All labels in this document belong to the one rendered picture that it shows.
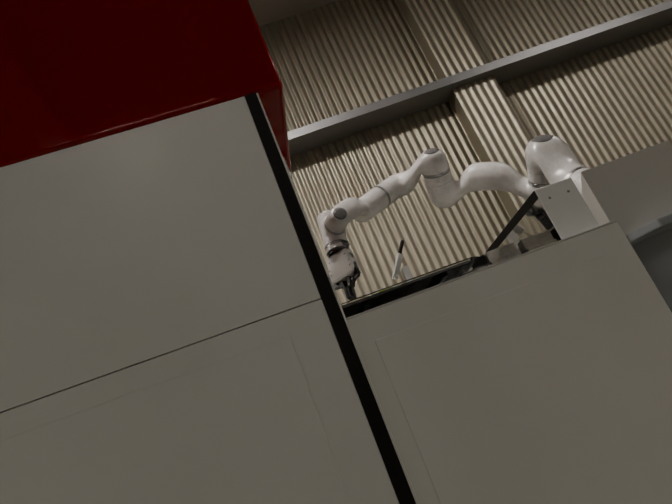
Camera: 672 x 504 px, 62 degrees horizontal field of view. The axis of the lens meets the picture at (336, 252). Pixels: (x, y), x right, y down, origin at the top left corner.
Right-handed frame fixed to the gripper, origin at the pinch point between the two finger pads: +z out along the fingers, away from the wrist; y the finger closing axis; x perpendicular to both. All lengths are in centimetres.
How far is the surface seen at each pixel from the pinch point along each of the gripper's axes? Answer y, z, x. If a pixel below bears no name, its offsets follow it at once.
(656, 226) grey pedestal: -86, 25, -2
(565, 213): -73, 22, 22
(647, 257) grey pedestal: -81, 28, -11
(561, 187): -75, 15, 22
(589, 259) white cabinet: -73, 35, 27
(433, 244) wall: 28, -83, -157
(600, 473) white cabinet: -59, 72, 32
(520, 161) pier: -38, -114, -180
